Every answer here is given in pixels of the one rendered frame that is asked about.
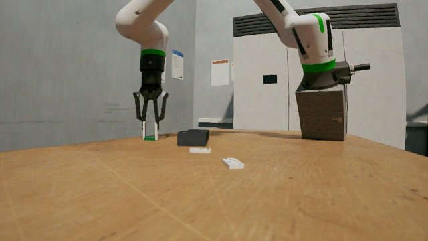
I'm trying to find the white domino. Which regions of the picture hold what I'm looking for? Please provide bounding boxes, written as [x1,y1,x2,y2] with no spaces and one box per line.
[222,158,244,169]
[189,148,211,153]

